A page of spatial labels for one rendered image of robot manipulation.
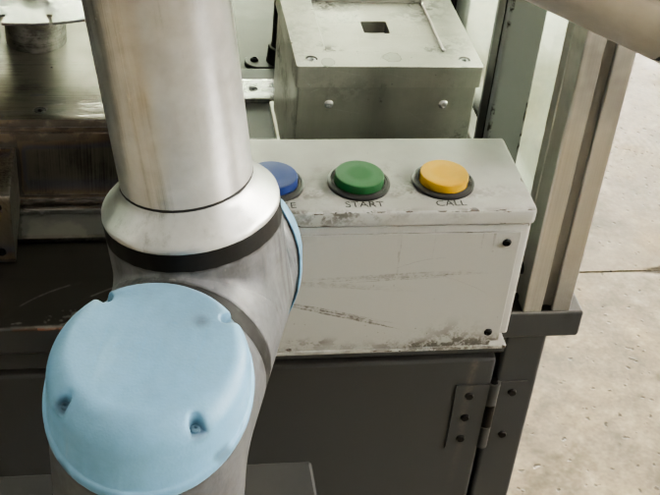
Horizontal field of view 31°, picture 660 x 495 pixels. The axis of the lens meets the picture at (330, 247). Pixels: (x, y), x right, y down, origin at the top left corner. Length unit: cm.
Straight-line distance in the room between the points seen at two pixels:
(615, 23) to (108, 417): 33
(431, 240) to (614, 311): 143
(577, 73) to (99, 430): 50
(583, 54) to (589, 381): 130
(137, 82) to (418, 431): 61
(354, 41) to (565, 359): 117
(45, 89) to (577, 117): 50
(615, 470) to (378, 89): 107
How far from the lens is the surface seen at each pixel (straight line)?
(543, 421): 210
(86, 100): 116
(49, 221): 116
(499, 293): 102
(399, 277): 98
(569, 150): 101
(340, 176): 95
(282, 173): 95
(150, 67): 69
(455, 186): 96
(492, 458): 126
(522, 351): 116
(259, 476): 92
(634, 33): 51
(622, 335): 233
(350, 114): 115
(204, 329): 69
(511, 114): 110
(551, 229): 105
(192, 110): 70
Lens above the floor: 143
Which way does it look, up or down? 36 degrees down
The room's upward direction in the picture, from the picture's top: 6 degrees clockwise
